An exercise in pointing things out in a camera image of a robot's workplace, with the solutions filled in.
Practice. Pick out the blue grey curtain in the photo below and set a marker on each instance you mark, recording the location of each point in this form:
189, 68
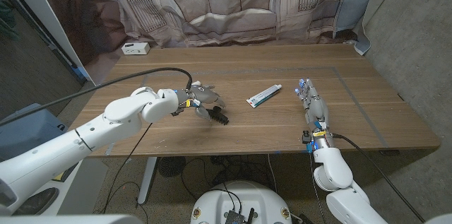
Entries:
353, 1

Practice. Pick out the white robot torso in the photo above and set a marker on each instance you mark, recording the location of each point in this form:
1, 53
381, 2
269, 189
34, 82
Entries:
215, 203

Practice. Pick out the printed sofa room backdrop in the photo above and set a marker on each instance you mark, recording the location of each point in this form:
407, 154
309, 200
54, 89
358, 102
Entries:
226, 5

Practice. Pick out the white power box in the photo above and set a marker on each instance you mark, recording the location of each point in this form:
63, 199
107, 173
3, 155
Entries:
135, 48

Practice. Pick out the round black fan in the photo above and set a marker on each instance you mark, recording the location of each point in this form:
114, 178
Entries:
172, 166

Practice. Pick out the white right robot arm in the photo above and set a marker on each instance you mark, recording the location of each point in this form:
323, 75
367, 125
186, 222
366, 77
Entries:
333, 171

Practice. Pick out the black claw hair clip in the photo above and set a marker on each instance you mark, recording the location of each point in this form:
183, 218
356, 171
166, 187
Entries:
220, 118

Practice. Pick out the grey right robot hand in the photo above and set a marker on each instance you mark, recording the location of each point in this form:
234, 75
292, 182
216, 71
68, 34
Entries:
316, 109

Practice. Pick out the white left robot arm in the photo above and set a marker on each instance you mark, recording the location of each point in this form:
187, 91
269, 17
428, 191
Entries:
106, 121

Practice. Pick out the white table leg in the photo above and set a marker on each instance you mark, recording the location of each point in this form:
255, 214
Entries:
146, 181

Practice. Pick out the white green toothpaste tube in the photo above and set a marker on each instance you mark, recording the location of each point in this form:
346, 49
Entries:
263, 96

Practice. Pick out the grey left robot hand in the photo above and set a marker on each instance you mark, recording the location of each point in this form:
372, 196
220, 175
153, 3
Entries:
203, 95

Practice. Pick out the blue plastic bin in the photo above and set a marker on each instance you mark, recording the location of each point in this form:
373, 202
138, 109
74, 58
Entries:
28, 134

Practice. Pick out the black antenna module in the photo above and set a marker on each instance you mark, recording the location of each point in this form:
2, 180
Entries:
233, 217

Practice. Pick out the white partition panel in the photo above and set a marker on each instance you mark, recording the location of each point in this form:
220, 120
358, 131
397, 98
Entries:
46, 15

